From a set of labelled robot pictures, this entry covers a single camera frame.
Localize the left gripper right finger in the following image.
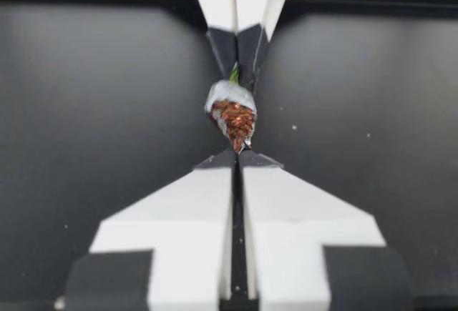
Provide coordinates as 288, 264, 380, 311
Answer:
238, 149, 416, 311

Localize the candy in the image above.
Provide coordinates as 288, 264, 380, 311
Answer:
204, 61, 259, 155

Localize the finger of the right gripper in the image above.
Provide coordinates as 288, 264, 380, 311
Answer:
186, 0, 239, 80
232, 0, 299, 91

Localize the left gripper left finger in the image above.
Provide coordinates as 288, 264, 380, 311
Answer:
53, 148, 238, 311

